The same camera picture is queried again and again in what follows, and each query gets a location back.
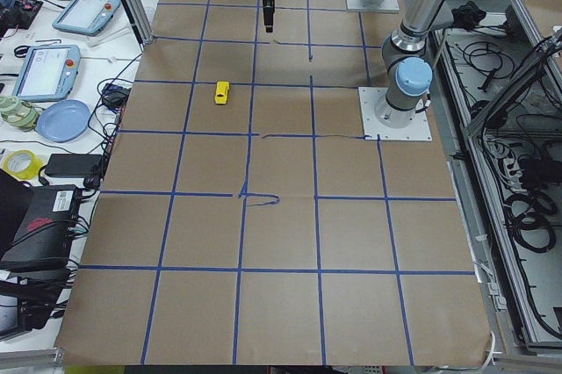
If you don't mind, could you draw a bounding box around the green tape rolls stack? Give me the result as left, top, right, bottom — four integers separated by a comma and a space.
1, 96, 40, 131

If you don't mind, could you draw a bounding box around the black electronics box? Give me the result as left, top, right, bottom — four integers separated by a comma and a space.
1, 182, 80, 273

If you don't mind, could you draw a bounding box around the black cable bundle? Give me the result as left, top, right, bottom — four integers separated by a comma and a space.
504, 189, 558, 255

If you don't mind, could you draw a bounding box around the yellow tape roll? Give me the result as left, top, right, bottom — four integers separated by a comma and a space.
3, 150, 43, 181

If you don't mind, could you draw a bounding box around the light blue plate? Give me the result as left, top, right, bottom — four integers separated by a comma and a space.
36, 99, 90, 142

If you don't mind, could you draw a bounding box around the upper blue teach pendant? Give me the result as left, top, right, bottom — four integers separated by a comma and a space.
52, 0, 121, 36

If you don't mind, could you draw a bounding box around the lower blue teach pendant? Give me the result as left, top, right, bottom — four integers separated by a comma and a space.
12, 45, 82, 102

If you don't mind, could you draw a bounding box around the black power adapter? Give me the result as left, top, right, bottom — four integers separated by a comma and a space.
44, 154, 102, 178

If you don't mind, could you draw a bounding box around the yellow toy beetle car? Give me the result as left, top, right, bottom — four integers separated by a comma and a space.
214, 81, 230, 105

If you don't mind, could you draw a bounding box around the blue teach pendant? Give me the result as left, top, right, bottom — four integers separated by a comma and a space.
12, 45, 82, 102
52, 0, 121, 36

